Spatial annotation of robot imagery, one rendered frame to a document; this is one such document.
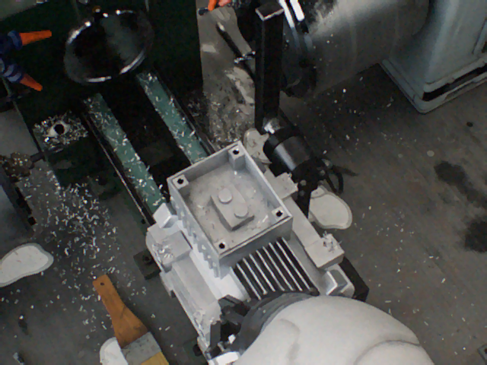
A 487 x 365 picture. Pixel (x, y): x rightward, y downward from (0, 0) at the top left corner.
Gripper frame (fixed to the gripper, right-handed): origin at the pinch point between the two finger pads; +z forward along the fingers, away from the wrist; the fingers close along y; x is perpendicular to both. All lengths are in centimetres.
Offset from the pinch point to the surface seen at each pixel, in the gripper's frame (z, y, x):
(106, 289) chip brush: 37.9, 10.0, -4.2
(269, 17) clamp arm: 0.5, -18.9, -27.6
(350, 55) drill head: 17.5, -33.1, -19.4
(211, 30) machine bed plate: 56, -28, -34
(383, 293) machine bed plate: 27.7, -25.8, 14.9
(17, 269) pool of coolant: 43.4, 19.8, -12.5
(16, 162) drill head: 19.6, 12.9, -26.1
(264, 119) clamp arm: 18.8, -18.5, -16.9
